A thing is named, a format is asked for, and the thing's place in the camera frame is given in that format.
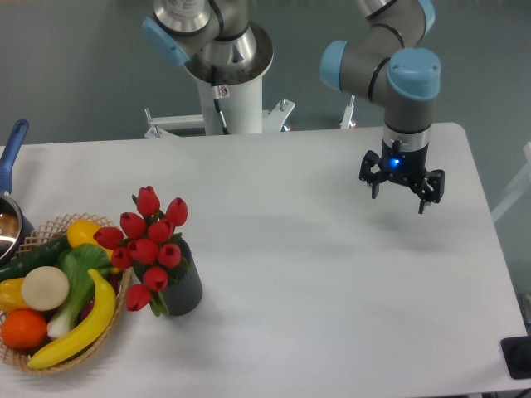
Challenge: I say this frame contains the yellow lemon squash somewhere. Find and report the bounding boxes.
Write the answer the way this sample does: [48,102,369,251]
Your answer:
[61,219,122,278]

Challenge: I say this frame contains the woven wicker basket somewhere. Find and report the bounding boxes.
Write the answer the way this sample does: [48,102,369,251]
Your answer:
[1,213,132,376]

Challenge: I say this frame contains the white frame at right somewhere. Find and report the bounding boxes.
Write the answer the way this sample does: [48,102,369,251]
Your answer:
[490,142,530,223]

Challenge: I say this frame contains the yellow banana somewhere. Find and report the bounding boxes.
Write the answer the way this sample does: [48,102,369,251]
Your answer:
[27,269,116,370]

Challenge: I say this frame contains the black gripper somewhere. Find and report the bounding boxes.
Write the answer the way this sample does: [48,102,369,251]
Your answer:
[359,142,446,214]

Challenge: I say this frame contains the red tulip bouquet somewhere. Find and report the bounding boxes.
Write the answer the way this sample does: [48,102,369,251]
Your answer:
[94,186,188,312]

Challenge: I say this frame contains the dark grey ribbed vase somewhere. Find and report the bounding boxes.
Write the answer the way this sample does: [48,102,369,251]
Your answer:
[149,239,202,317]

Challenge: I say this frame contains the yellow bell pepper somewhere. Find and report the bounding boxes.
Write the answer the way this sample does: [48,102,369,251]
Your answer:
[0,278,29,313]

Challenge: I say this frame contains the orange fruit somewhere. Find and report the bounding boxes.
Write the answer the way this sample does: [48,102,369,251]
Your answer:
[1,309,47,349]

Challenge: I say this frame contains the blue handled saucepan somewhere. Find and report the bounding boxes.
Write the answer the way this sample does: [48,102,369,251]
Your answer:
[1,119,33,265]

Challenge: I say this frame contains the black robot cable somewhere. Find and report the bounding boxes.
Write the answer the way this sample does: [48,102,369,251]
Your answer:
[209,65,231,135]

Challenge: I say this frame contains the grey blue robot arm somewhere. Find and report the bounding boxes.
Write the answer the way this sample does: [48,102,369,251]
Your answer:
[142,1,445,205]

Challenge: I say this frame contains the green bok choy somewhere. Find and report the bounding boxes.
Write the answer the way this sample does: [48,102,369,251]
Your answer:
[47,244,111,340]

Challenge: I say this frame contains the black device at table edge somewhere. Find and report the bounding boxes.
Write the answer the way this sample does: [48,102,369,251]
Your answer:
[500,336,530,380]

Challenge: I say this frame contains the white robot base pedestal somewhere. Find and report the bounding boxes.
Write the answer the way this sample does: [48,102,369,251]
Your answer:
[144,22,295,138]

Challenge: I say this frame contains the green cucumber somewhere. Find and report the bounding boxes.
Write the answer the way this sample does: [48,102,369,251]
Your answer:
[1,235,70,282]

